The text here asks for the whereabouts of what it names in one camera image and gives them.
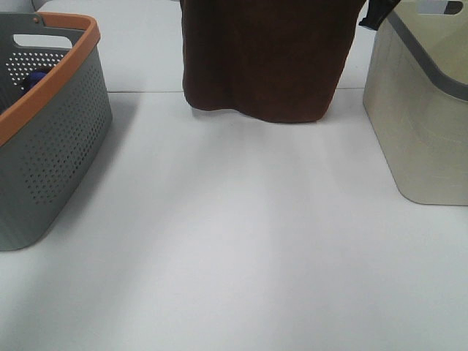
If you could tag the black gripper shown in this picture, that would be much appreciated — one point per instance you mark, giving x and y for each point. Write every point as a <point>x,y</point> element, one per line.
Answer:
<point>377,11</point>

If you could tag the brown towel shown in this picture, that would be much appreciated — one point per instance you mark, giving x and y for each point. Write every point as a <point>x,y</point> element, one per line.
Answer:
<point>277,61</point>

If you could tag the beige basket grey rim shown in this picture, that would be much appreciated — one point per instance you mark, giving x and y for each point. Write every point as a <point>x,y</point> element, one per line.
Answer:
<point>416,99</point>

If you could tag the grey perforated basket orange rim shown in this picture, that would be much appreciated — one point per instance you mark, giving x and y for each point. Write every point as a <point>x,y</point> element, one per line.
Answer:
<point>51,134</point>

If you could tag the blue cloth in basket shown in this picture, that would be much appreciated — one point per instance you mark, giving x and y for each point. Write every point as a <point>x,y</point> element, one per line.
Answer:
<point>32,79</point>

